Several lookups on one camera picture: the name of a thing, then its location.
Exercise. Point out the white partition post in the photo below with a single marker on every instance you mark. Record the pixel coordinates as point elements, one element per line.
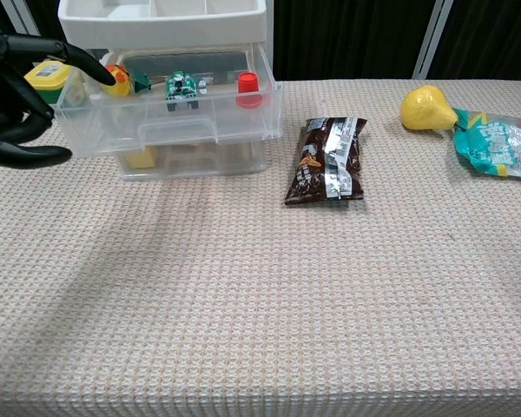
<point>432,39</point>
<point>19,17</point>

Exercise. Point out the yellow block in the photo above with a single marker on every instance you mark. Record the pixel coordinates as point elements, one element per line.
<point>140,158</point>

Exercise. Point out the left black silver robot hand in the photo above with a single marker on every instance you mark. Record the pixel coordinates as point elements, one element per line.
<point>4,100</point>

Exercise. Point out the beige waffle tablecloth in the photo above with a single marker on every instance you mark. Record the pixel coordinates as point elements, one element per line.
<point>243,295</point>

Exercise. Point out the blurry teal object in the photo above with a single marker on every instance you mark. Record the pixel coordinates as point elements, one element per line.
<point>140,80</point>

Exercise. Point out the clear plastic box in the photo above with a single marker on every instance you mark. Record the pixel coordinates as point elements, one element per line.
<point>243,123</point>

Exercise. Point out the green circuit toy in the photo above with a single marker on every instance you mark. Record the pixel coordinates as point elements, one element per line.
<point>180,89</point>

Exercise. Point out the clear drawer with yellow block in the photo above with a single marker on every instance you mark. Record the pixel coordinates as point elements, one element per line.
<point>234,160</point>

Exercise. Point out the brown snack bag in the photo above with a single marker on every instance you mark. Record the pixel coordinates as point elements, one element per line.
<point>325,160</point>

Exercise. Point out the yellow rubber duck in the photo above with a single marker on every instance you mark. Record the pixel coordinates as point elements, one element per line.
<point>119,84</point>

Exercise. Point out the teal snack bag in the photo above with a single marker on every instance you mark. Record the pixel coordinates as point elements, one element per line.
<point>495,147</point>

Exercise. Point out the white plastic drawer cabinet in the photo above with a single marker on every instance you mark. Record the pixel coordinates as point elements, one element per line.
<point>160,28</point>

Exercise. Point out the red cap object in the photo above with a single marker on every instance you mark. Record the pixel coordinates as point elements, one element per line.
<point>248,84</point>

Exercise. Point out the green tub with yellow lid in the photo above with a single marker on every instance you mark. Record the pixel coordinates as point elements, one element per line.
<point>48,80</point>

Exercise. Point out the yellow toy pear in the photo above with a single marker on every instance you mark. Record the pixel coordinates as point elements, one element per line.
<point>423,110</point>

